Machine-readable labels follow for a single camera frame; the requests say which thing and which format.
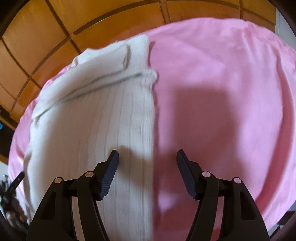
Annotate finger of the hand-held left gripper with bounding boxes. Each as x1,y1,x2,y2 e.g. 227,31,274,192
7,171,25,194

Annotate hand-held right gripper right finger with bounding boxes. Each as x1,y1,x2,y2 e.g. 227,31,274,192
176,149,270,241

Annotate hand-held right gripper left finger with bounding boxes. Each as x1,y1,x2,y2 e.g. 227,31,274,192
26,150,120,241

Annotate white knit sweater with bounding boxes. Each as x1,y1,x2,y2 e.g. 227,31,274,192
23,35,160,241

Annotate pink blanket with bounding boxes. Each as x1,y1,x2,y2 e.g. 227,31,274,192
7,16,296,241

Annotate wooden wardrobe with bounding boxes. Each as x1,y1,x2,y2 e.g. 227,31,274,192
0,0,277,130

